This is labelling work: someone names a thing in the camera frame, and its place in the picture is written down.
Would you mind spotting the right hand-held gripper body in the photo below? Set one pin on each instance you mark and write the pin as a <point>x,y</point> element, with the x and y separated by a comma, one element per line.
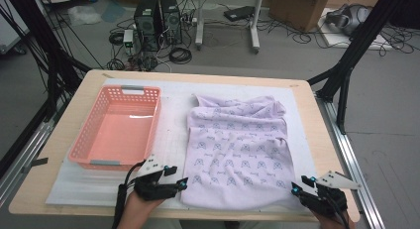
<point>327,202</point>

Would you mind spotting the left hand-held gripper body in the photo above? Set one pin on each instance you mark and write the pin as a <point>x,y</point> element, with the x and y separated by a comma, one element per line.
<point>155,189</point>

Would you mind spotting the pink plastic basket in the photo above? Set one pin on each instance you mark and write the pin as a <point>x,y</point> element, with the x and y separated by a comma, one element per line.
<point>122,136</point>

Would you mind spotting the lilac printed towel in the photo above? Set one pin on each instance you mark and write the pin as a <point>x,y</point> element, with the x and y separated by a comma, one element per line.
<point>237,149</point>

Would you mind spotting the person's right hand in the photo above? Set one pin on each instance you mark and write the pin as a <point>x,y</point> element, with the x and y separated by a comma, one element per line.
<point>335,223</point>

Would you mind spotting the person's left hand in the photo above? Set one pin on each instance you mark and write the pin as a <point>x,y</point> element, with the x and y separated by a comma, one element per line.
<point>142,207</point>

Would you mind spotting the white foam mat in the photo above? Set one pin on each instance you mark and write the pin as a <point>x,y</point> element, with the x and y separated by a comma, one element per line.
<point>171,123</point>

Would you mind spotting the white power adapter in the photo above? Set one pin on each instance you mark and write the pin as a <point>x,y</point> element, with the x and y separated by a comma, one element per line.
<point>128,39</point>

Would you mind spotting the white floor board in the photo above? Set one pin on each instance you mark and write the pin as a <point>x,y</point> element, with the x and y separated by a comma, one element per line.
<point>333,39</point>

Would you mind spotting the black computer tower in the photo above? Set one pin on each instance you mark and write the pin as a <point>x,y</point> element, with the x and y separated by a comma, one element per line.
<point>147,24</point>
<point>171,21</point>

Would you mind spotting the white-legged desk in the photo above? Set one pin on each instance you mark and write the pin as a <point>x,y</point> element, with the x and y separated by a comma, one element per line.
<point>254,27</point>

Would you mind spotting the grey backpack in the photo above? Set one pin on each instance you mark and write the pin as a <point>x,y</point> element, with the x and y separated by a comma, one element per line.
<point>350,19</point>

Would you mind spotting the blue sheet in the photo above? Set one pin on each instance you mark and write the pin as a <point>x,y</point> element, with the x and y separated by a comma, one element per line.
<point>114,11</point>

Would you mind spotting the open cardboard box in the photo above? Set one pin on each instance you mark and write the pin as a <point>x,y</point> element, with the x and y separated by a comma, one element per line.
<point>297,11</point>

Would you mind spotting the black flat device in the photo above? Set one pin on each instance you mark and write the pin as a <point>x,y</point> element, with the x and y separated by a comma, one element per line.
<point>239,13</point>

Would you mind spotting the clear plastic bag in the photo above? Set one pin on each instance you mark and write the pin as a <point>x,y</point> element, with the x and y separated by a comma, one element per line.
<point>84,15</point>

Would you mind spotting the aluminium rail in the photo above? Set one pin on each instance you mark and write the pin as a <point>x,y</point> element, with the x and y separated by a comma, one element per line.
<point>350,156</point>
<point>26,149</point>

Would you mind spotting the grey metal bracket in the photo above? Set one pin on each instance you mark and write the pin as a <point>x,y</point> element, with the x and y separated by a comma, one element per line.
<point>38,162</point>

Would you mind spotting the black frame post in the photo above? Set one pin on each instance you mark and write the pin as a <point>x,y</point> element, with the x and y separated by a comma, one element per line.
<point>43,34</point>
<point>363,34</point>

